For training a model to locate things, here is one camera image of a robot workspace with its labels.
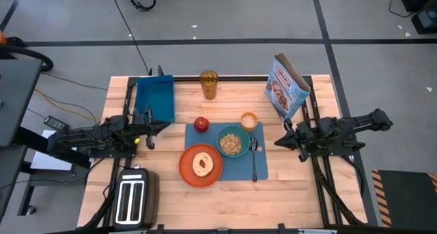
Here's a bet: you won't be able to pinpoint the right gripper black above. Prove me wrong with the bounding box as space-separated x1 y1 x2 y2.
274 119 321 162

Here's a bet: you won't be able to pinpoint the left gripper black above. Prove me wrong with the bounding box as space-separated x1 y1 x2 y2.
135 107 171 150

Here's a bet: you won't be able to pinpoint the dark metal spoon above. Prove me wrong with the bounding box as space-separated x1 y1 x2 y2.
249 136 259 183

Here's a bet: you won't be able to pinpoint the red apple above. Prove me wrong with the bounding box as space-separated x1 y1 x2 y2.
193 116 211 134

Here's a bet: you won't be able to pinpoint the small amber cup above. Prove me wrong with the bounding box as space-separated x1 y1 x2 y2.
240 111 259 133

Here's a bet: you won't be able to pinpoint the blue cinnamon cereal box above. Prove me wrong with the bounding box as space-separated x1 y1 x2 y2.
264 53 311 121

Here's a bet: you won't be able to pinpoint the orange plate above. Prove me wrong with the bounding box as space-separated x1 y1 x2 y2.
178 143 224 188

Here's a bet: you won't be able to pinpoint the teal bowl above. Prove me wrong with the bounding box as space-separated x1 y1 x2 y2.
216 125 251 158

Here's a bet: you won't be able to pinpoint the toasted bagel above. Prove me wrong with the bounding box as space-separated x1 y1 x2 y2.
192 151 214 178

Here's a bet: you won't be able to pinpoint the blue plastic bin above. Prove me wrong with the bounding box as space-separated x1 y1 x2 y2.
135 74 175 124

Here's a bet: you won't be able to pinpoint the blue placemat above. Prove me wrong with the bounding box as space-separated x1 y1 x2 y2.
182 121 269 183

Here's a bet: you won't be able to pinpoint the brown cereal pieces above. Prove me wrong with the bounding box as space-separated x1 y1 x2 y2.
219 134 242 156

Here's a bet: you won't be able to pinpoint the black and silver toaster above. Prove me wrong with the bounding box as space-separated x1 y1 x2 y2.
111 168 160 231

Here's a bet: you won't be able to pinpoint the black power adapter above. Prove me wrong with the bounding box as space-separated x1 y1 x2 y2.
43 115 71 131

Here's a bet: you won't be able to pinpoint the white board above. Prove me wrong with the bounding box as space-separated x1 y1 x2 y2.
29 130 81 172

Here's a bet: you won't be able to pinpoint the black hazard-striped mat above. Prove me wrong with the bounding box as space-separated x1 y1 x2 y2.
371 169 437 228

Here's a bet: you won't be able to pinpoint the black side desk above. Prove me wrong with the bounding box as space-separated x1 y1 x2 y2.
0 58 93 224

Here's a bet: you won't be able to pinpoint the black floor monitor box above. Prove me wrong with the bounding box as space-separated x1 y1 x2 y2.
411 7 437 35

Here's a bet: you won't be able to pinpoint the long black floor cable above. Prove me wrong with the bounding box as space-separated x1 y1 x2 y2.
108 0 153 76

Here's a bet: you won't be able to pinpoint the coiled black floor cable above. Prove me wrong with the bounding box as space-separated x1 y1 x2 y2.
129 0 157 12

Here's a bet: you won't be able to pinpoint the thin yellow cable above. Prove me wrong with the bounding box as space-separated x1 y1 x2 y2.
33 88 103 121

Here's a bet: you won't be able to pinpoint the thick black hose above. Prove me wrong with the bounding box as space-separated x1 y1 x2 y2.
0 42 55 73

